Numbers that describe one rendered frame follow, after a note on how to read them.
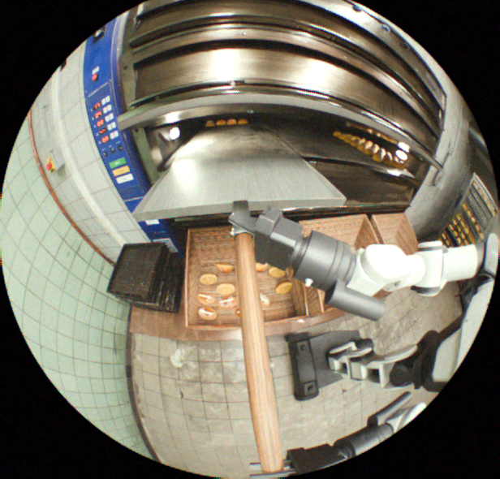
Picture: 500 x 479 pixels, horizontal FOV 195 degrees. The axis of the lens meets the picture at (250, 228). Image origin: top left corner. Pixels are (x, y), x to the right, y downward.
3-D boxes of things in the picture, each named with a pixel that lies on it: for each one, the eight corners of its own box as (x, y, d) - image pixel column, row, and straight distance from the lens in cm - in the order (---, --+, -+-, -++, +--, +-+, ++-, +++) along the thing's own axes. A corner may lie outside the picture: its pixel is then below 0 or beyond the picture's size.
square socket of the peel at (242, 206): (253, 243, 27) (254, 231, 24) (234, 244, 27) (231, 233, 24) (248, 210, 33) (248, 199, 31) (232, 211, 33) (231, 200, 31)
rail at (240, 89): (117, 123, 50) (122, 122, 51) (443, 170, 154) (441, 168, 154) (116, 116, 50) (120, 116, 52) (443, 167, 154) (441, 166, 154)
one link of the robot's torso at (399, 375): (420, 332, 92) (449, 319, 84) (423, 353, 97) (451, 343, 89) (385, 364, 72) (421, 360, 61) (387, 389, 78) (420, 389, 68)
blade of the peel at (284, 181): (342, 206, 43) (346, 198, 42) (136, 222, 43) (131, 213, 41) (298, 155, 70) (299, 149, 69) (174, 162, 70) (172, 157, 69)
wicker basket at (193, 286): (200, 254, 101) (187, 226, 81) (282, 248, 101) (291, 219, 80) (195, 330, 87) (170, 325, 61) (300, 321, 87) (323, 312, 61)
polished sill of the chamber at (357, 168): (165, 174, 72) (162, 166, 71) (413, 181, 162) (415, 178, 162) (161, 180, 67) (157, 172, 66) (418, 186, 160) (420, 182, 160)
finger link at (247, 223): (236, 213, 28) (265, 224, 26) (226, 223, 26) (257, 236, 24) (235, 206, 27) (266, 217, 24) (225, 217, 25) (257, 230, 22)
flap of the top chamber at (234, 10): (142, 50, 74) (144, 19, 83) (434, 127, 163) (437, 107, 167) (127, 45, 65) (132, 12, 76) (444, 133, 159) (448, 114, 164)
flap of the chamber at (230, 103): (118, 131, 49) (151, 127, 66) (442, 172, 153) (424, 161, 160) (117, 123, 50) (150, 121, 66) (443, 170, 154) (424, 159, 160)
